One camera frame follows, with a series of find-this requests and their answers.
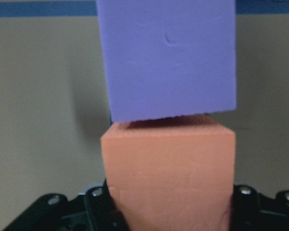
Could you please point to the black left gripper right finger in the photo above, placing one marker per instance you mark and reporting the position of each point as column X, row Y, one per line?
column 253, row 211

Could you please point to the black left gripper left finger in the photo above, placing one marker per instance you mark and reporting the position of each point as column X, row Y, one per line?
column 92, row 210

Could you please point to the orange foam cube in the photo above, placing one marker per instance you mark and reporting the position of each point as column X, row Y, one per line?
column 173, row 174

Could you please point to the purple foam cube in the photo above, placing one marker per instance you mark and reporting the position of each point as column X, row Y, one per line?
column 167, row 58

